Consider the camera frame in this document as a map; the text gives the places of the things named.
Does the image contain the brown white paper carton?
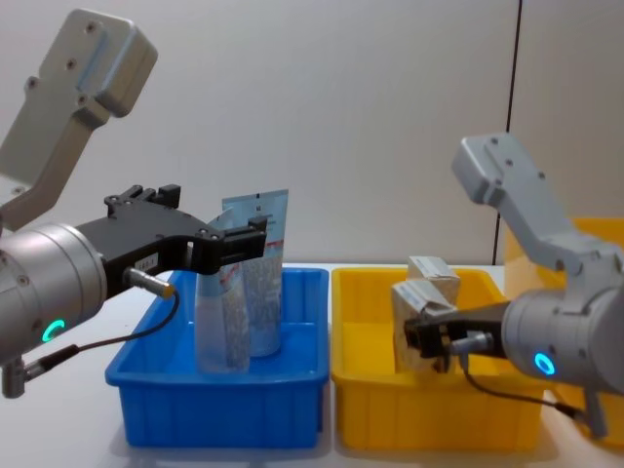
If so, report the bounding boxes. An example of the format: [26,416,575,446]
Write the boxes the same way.
[406,254,462,313]
[390,279,460,374]

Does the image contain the white blue printed squeeze tube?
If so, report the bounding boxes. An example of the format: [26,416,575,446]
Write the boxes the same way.
[221,188,291,360]

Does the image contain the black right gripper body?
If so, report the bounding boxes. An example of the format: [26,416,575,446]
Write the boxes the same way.
[450,301,511,360]

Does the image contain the left gripper thin dark cable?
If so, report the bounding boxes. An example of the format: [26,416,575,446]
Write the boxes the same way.
[21,266,180,376]

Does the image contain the blue plastic bin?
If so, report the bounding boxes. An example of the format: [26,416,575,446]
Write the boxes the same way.
[104,265,331,449]

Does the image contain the yellow plastic bin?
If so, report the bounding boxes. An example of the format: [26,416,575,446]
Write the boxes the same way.
[330,265,556,452]
[503,216,624,446]

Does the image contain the right gripper thin dark cable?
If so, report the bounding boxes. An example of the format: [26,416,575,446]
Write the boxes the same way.
[448,330,589,421]

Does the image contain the gripper thin dark cable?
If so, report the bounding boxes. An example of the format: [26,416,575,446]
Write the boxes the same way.
[448,330,589,421]
[21,266,180,376]

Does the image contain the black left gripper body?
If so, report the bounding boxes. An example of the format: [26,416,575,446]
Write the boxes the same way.
[76,206,213,299]

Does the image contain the clear printed squeeze tube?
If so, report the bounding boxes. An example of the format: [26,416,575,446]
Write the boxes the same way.
[194,206,254,375]

